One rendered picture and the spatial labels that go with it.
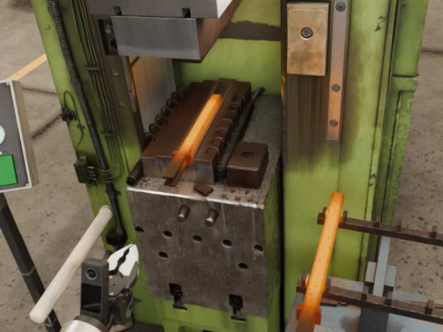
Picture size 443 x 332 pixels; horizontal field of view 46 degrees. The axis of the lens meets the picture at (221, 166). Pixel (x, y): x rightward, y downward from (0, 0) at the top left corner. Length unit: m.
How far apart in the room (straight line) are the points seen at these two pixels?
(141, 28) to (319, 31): 0.39
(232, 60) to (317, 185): 0.51
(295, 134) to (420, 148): 1.83
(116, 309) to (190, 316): 0.71
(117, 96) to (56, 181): 1.65
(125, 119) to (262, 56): 0.48
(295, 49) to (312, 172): 0.37
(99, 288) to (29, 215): 1.97
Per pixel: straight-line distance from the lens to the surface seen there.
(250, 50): 1.68
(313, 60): 1.26
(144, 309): 2.17
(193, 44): 1.17
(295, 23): 1.23
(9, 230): 1.72
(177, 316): 1.76
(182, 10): 1.15
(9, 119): 1.43
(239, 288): 1.54
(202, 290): 1.61
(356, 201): 1.51
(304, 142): 1.40
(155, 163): 1.40
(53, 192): 3.04
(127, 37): 1.23
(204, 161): 1.33
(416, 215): 2.70
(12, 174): 1.43
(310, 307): 1.04
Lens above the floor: 1.77
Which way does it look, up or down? 37 degrees down
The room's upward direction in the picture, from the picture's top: 6 degrees counter-clockwise
